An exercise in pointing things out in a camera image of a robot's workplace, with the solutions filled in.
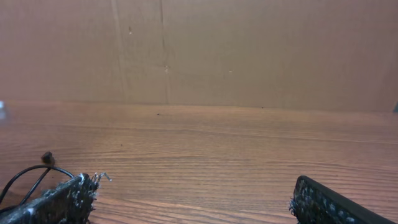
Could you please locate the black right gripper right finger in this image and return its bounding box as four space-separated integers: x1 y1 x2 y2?
289 175 395 224

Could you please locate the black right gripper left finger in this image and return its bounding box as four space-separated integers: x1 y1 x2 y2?
1 173 100 224

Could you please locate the brown cardboard back panel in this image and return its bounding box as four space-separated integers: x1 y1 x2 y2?
1 1 397 111

